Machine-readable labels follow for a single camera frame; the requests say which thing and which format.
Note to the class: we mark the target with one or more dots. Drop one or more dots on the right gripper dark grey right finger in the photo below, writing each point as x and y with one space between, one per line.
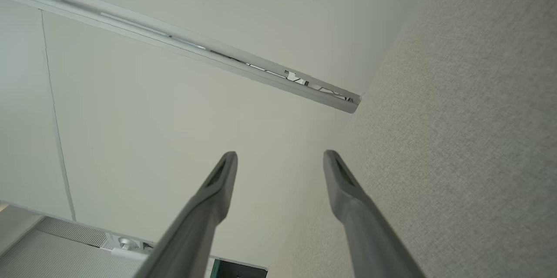
370 234

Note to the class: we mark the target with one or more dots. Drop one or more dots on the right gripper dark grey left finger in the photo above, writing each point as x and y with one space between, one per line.
196 226

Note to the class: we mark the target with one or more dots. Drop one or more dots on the grey partition edge pole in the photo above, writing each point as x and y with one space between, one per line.
128 252

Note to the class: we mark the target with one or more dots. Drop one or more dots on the grey metal partition post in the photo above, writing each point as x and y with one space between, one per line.
182 45

